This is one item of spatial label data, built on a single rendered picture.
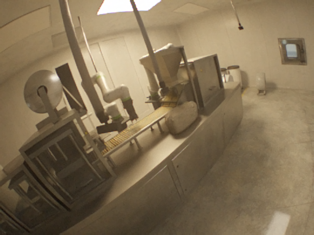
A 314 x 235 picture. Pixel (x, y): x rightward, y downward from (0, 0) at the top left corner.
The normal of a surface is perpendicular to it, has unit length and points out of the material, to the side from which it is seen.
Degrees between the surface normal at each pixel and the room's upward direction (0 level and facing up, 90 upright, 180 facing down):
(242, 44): 90
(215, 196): 0
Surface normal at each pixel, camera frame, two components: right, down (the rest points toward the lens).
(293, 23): -0.72, 0.48
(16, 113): 0.62, 0.11
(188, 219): -0.32, -0.87
